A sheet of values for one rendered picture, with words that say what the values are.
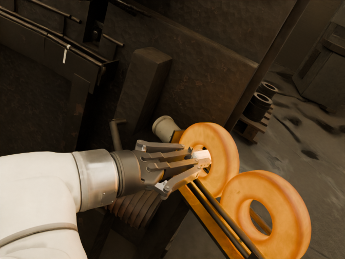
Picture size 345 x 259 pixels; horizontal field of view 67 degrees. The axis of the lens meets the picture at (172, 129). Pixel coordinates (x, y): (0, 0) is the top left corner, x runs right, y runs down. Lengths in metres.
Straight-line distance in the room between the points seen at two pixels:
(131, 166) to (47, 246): 0.16
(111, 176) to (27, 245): 0.13
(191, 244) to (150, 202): 0.69
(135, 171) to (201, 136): 0.17
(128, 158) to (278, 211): 0.24
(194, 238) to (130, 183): 0.96
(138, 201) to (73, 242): 0.34
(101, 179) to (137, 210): 0.29
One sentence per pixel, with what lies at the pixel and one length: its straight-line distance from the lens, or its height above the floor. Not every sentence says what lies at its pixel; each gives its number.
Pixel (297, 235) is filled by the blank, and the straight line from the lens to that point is 0.43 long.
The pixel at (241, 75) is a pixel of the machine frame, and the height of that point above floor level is 0.84.
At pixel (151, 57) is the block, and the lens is 0.67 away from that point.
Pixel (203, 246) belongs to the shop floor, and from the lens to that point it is 1.35.
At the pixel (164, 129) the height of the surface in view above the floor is 0.68.
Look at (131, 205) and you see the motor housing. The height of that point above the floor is 0.50.
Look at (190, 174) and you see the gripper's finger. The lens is 0.47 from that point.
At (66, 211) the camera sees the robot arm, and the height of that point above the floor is 0.71.
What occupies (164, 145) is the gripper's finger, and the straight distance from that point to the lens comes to 0.51.
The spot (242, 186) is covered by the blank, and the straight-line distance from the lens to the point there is 0.47.
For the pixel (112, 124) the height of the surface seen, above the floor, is 0.60.
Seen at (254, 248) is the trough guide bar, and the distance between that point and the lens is 0.46.
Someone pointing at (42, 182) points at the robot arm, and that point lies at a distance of 0.36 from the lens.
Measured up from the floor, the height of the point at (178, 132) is 0.71.
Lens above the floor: 1.01
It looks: 31 degrees down
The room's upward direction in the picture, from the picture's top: 25 degrees clockwise
